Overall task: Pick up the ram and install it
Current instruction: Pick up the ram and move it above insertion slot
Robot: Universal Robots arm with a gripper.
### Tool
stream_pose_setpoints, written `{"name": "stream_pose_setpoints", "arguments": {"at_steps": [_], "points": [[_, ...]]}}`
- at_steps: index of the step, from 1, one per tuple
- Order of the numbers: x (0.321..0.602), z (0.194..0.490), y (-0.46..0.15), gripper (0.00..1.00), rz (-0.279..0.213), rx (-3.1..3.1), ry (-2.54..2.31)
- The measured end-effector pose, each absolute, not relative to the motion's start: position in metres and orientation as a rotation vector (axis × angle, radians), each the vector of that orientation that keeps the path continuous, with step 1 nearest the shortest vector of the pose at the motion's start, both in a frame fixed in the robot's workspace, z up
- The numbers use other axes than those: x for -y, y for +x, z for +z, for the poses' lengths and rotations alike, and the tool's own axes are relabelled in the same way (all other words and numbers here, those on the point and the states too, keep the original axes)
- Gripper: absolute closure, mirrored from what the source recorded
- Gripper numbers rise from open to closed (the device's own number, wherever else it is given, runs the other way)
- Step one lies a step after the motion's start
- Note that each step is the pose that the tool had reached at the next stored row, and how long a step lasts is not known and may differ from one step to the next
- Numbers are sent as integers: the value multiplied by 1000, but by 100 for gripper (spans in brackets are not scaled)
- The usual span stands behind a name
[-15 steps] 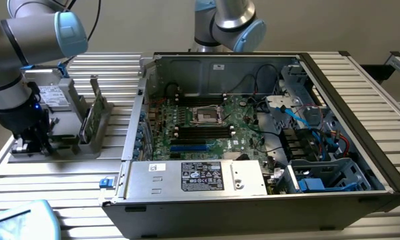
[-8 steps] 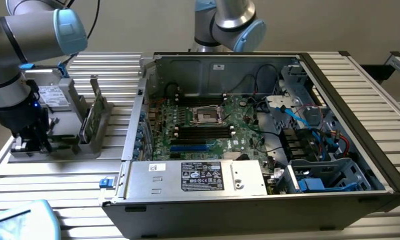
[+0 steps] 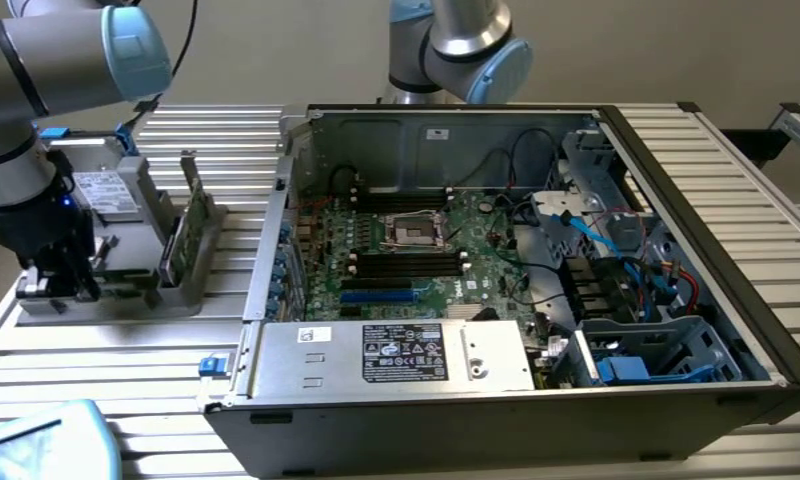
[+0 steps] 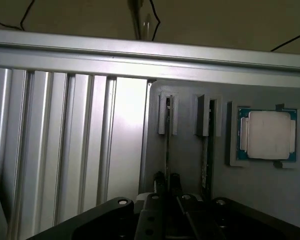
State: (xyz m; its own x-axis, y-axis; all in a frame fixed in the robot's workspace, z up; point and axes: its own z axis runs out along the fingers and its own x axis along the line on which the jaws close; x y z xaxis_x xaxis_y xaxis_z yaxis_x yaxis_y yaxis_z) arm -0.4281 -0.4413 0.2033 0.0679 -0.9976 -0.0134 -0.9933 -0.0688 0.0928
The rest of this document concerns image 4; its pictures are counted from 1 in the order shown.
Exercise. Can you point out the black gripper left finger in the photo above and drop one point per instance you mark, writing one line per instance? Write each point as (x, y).
(150, 220)

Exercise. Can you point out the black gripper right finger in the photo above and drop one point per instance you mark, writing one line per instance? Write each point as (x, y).
(215, 220)

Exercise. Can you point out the gray plastic parts rack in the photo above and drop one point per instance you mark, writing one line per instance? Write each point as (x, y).
(185, 155)

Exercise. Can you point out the CPU with silver heat spreader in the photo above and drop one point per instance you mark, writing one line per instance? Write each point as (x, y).
(267, 135)

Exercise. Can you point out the aluminium frame rail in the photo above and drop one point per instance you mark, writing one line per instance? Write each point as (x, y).
(140, 57)

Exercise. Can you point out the metal stand post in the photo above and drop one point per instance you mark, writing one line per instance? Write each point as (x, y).
(136, 20)

